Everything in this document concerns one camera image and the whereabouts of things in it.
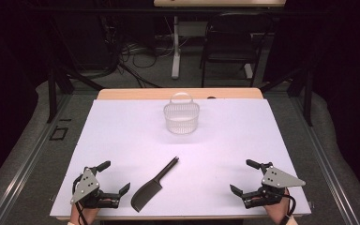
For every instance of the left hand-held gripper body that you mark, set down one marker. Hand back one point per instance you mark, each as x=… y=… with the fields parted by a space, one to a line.
x=86 y=187

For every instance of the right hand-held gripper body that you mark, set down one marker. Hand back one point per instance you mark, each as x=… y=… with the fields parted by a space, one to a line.
x=276 y=179

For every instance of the white plastic basket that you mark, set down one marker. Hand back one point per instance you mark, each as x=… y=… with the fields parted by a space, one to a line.
x=181 y=125

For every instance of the person's left hand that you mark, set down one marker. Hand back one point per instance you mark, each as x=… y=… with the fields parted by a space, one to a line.
x=82 y=215

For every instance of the person's right hand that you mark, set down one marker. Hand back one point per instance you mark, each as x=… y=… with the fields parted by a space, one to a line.
x=276 y=211

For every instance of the white table mat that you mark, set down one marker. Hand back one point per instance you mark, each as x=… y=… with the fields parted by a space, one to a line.
x=200 y=162

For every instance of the wooden table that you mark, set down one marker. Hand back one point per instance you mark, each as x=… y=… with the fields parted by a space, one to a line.
x=131 y=93

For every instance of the black metal stand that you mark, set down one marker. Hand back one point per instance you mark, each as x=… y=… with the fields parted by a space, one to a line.
x=52 y=93
x=307 y=97

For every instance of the black chair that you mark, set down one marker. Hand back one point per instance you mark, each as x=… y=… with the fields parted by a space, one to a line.
x=231 y=43

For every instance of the white desk leg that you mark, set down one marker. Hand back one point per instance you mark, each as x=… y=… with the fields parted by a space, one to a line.
x=176 y=62

